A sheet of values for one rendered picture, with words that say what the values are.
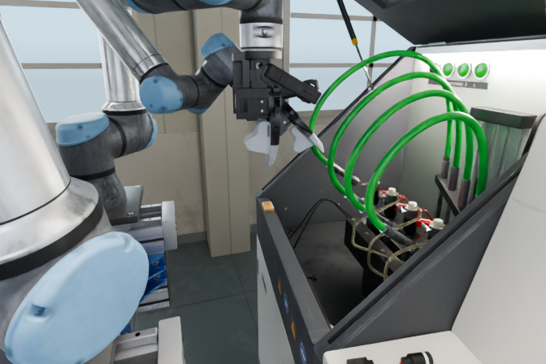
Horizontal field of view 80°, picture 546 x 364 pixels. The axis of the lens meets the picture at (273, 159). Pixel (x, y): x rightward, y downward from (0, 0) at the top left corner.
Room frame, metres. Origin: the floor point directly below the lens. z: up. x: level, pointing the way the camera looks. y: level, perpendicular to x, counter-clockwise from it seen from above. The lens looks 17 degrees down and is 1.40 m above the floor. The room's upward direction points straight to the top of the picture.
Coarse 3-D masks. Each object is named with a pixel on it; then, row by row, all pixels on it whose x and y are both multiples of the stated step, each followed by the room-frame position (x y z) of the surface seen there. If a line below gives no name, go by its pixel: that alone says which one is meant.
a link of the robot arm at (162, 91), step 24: (96, 0) 0.72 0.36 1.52; (96, 24) 0.72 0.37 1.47; (120, 24) 0.71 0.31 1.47; (120, 48) 0.70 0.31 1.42; (144, 48) 0.70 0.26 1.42; (144, 72) 0.68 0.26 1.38; (168, 72) 0.69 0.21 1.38; (144, 96) 0.66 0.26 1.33; (168, 96) 0.64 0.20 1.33; (192, 96) 0.71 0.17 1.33
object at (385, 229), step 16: (448, 112) 0.54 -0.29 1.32; (416, 128) 0.53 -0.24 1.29; (480, 128) 0.55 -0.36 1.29; (400, 144) 0.52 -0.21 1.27; (480, 144) 0.55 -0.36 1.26; (384, 160) 0.52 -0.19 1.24; (480, 160) 0.56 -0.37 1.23; (480, 176) 0.56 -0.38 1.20; (368, 192) 0.51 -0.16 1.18; (480, 192) 0.56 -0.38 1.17; (368, 208) 0.51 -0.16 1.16; (384, 224) 0.52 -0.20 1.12; (400, 240) 0.52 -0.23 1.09
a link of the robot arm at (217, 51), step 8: (208, 40) 0.77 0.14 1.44; (216, 40) 0.77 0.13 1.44; (224, 40) 0.77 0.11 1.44; (208, 48) 0.76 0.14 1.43; (216, 48) 0.76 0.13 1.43; (224, 48) 0.76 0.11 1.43; (232, 48) 0.77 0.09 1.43; (208, 56) 0.77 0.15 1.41; (216, 56) 0.76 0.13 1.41; (224, 56) 0.76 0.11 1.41; (208, 64) 0.77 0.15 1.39; (216, 64) 0.76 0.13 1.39; (224, 64) 0.76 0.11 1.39; (208, 72) 0.77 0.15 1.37; (216, 72) 0.76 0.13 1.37; (224, 72) 0.76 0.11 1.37; (216, 80) 0.77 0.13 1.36; (224, 80) 0.78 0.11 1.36; (232, 80) 0.75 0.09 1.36
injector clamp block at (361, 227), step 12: (348, 228) 0.80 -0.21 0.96; (360, 228) 0.76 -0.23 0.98; (348, 240) 0.80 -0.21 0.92; (360, 240) 0.73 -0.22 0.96; (360, 252) 0.72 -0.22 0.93; (384, 252) 0.65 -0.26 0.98; (360, 264) 0.72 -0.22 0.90; (372, 264) 0.66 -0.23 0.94; (384, 264) 0.61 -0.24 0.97; (396, 264) 0.61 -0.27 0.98; (372, 276) 0.66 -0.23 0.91; (372, 288) 0.65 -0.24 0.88
